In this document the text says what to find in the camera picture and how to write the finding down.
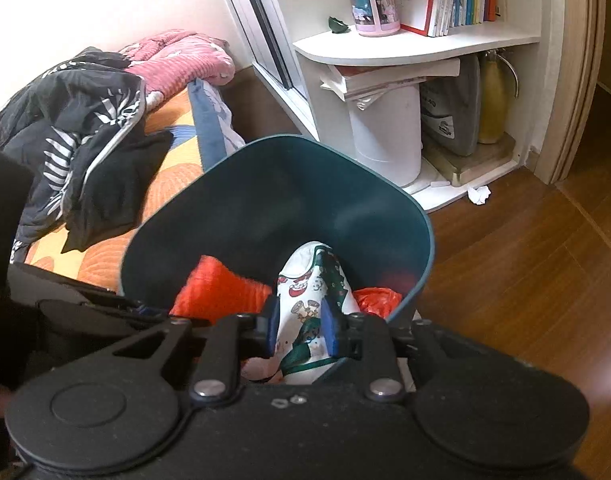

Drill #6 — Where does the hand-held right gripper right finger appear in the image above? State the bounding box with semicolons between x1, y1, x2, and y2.
320;297;466;405

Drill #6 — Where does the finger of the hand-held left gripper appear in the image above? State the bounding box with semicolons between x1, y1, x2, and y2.
80;292;172;325

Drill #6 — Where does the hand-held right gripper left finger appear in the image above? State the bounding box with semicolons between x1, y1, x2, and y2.
112;297;282;405

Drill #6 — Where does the green white festive printed bag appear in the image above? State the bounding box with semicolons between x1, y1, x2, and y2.
242;242;359;386

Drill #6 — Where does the orange plastic bag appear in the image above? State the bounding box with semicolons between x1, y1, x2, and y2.
355;287;404;319

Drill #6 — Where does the red mesh netting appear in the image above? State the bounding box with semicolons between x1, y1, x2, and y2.
170;255;273;323

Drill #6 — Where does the teal trash bin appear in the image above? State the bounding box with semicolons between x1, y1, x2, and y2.
120;134;435;386

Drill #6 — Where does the orange patterned bed sheet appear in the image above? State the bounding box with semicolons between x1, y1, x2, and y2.
15;92;208;297

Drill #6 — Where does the black white leaf print garment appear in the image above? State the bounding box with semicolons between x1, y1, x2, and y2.
0;47;174;253

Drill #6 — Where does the white bucket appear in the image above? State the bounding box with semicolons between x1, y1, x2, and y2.
346;85;423;188

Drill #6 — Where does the blue white cloth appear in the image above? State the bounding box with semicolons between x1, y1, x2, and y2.
188;79;246;166

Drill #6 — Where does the beige slab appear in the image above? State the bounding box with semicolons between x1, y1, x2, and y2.
423;132;516;186

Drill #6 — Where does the grey bag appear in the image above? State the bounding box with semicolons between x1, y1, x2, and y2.
419;57;481;157

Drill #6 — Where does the pink textured blanket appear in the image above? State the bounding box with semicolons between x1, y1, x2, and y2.
120;30;236;106

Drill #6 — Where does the stack of papers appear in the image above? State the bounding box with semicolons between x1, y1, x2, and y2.
319;57;461;106

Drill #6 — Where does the yellow bottle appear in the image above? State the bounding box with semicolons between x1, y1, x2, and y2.
478;50;519;145

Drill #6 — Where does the white shelf unit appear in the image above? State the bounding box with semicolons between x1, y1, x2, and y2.
252;0;561;211

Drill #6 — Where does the pink pen holder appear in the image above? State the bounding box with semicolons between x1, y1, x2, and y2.
345;0;402;37

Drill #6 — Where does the white sliding door frame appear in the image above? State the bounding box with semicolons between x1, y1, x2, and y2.
210;0;321;141

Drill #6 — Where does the wooden door frame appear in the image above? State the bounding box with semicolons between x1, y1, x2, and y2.
533;0;609;186

